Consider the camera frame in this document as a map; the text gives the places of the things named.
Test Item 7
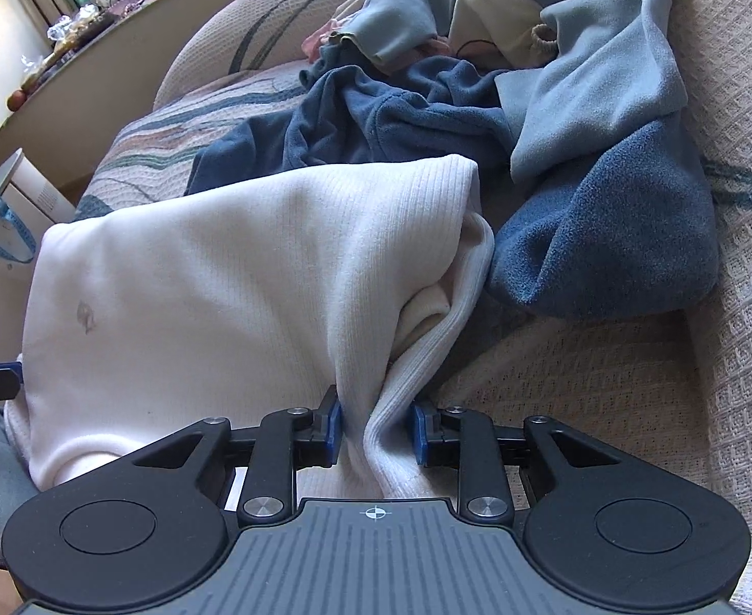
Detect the white ribbed long-sleeve shirt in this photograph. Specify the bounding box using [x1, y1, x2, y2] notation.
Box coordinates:
[5, 156, 494, 498]

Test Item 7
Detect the light blue hoodie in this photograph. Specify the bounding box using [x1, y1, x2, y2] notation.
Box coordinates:
[340, 0, 687, 182]

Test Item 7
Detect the white bedside cabinet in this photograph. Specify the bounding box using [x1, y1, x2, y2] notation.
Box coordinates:
[0, 150, 75, 362]

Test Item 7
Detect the striped beige bedspread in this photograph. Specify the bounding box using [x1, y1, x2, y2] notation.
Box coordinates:
[77, 0, 752, 613]

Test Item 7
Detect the dark blue fleece garment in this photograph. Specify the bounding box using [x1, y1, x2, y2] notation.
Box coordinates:
[184, 53, 721, 322]

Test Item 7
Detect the red apple on sill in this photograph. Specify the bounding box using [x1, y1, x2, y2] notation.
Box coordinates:
[7, 89, 27, 113]

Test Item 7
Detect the pink garment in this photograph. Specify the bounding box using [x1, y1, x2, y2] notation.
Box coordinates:
[301, 17, 348, 63]

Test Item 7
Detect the cream printed garment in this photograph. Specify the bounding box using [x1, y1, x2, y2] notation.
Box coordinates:
[447, 0, 558, 70]

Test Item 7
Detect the beige waffle pillow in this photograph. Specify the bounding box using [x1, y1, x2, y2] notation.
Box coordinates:
[152, 0, 344, 110]

